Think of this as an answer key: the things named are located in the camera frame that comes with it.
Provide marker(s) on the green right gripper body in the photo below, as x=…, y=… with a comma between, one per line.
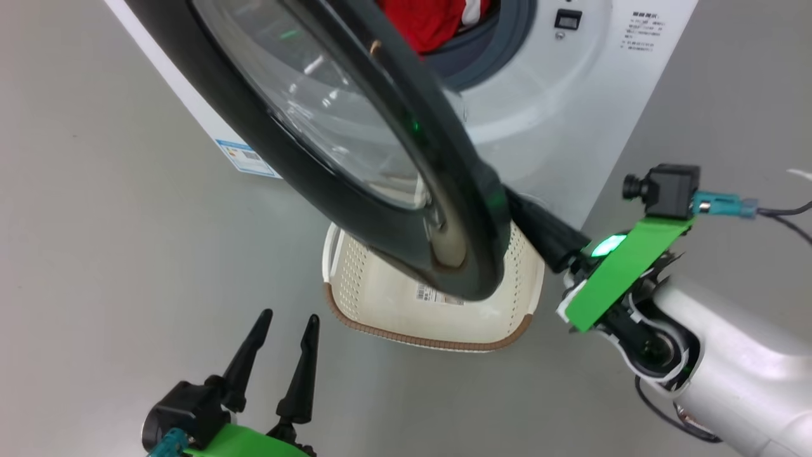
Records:
x=618, y=273

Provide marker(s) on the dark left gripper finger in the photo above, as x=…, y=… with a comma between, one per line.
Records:
x=299, y=387
x=244, y=362

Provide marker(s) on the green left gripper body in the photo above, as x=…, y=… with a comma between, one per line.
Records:
x=247, y=444

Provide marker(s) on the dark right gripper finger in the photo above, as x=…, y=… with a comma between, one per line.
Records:
x=552, y=238

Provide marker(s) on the dark round glass washer door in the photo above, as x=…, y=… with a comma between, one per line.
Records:
x=355, y=216

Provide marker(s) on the red and white shirt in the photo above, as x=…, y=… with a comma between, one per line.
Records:
x=431, y=22

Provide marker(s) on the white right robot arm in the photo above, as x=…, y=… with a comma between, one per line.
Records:
x=748, y=374

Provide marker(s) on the cream perforated laundry basket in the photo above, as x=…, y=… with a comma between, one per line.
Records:
x=393, y=311

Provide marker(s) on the white front-load washing machine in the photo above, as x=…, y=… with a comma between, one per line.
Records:
x=539, y=114

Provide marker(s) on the barcode sticker in basket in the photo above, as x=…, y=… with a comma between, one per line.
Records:
x=438, y=295

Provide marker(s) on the blue energy label sticker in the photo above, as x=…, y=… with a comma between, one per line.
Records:
x=248, y=158

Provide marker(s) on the small black washer display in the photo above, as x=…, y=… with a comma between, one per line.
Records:
x=568, y=19

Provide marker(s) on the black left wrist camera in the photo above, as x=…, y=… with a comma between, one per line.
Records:
x=184, y=409

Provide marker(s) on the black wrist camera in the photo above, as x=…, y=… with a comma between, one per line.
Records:
x=669, y=188
x=184, y=409

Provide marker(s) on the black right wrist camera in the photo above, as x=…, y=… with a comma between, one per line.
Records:
x=669, y=188

